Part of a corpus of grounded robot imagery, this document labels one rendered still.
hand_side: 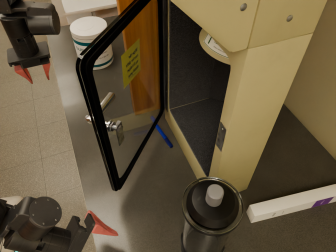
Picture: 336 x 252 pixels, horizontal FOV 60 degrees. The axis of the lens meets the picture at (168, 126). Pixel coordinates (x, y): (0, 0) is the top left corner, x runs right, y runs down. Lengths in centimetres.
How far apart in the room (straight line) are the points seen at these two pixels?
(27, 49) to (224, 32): 56
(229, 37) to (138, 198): 52
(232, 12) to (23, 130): 213
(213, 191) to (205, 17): 28
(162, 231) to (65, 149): 149
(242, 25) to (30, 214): 43
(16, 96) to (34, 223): 217
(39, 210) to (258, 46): 44
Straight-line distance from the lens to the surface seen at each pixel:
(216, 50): 55
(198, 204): 52
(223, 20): 37
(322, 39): 94
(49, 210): 57
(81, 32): 110
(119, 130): 58
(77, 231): 63
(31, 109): 251
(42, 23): 77
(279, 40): 46
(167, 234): 75
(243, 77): 46
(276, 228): 80
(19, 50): 84
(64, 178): 201
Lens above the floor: 164
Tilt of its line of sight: 50 degrees down
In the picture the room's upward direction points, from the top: straight up
